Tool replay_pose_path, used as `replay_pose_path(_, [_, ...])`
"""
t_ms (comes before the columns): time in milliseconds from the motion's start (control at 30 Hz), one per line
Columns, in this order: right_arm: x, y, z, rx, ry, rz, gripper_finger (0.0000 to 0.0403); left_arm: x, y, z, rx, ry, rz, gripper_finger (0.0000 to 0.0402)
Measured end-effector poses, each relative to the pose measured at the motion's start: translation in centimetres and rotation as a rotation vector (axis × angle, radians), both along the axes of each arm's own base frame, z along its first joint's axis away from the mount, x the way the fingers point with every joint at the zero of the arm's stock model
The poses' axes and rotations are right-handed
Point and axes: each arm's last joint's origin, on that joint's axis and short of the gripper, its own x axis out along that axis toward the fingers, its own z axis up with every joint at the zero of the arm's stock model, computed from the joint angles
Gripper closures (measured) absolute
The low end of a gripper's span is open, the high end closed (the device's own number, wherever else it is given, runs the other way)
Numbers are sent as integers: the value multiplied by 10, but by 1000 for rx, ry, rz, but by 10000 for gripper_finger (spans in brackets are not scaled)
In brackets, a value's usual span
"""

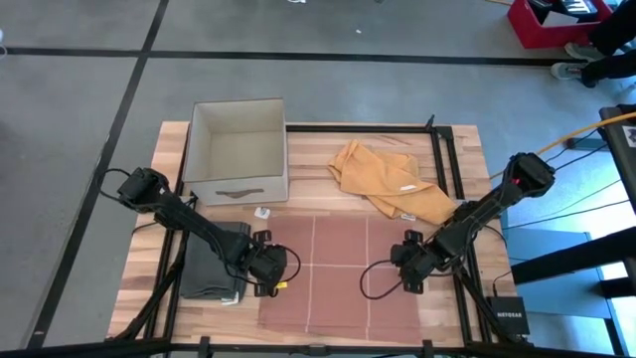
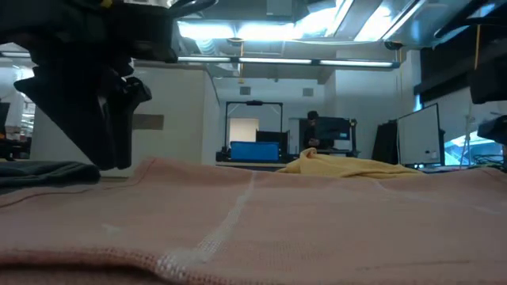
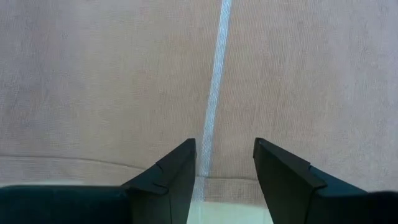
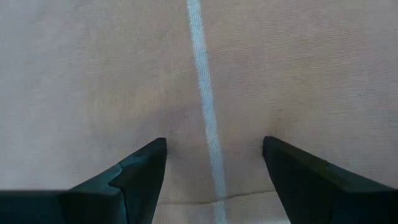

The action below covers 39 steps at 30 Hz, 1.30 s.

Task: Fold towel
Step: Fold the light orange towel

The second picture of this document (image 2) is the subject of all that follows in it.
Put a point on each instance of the pink towel white stripes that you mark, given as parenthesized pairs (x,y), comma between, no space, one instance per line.
(317,221)

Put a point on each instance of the grey wall vent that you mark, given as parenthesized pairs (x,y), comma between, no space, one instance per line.
(245,91)
(308,92)

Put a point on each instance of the yellow towel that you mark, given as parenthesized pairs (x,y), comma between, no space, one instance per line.
(340,166)

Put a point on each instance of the white board on stand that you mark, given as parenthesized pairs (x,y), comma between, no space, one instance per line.
(418,134)

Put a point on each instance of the black monitor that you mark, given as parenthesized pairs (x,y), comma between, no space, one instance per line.
(4,118)

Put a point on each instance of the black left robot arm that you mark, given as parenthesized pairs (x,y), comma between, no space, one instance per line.
(79,31)

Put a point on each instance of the person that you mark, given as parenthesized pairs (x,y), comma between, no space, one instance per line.
(313,134)

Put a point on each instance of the background workbench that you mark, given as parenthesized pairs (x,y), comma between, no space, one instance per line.
(245,166)

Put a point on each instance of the beige fabric storage box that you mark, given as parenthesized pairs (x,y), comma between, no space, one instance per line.
(178,118)

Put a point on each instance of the blue plastic bin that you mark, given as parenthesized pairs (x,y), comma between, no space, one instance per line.
(253,151)

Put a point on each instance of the black gantry frame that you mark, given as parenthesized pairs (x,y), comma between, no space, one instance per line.
(254,103)

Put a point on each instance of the black equipment rack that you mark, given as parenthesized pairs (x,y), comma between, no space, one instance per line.
(336,128)

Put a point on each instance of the grey waffle towel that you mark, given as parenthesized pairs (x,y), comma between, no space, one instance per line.
(47,172)

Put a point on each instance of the long light strip bar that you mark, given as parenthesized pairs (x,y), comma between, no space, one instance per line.
(277,61)

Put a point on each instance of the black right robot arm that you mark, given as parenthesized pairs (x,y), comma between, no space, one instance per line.
(489,83)

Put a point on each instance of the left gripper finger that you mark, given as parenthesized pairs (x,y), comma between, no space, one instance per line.
(119,142)
(87,134)

